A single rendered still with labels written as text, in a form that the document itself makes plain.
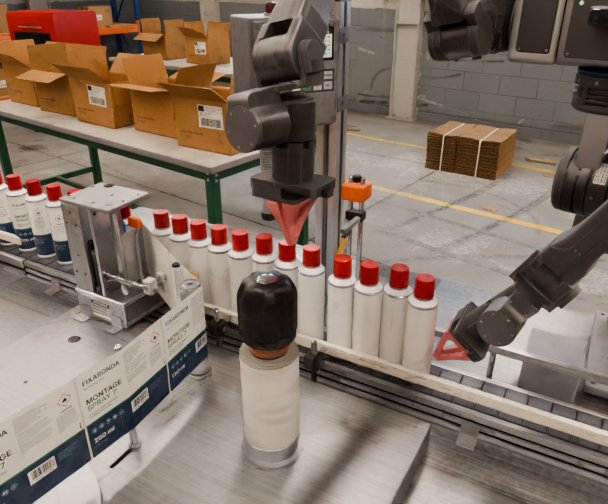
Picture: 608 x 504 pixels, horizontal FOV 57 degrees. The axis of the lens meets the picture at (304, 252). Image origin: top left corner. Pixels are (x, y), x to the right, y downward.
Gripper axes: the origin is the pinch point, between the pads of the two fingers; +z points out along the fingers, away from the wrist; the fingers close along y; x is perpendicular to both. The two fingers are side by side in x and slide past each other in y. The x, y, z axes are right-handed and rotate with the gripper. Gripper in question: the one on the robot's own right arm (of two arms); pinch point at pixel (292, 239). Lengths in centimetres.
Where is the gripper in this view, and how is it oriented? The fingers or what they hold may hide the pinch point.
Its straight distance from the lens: 80.1
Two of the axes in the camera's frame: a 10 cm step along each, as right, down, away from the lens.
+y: 8.6, 2.2, -4.5
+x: 5.0, -3.5, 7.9
